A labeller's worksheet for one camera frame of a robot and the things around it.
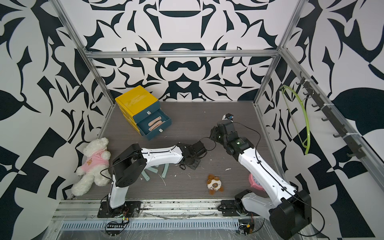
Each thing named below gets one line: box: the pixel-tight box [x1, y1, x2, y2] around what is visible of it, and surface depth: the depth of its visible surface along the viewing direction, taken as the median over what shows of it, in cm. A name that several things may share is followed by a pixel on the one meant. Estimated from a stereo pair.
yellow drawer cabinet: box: [115, 85, 172, 140], surface depth 93 cm
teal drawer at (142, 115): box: [132, 100, 161, 124], surface depth 89 cm
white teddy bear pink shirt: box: [71, 137, 112, 197], surface depth 83 cm
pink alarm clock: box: [248, 173, 265, 192], surface depth 81 cm
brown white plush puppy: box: [207, 174, 224, 196], surface depth 81 cm
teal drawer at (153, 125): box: [136, 108, 172, 141], surface depth 98 cm
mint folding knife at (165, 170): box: [161, 163, 169, 178], surface depth 87 cm
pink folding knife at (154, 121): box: [148, 116, 162, 127], surface depth 99 cm
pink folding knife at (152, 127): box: [148, 120, 163, 131], surface depth 98 cm
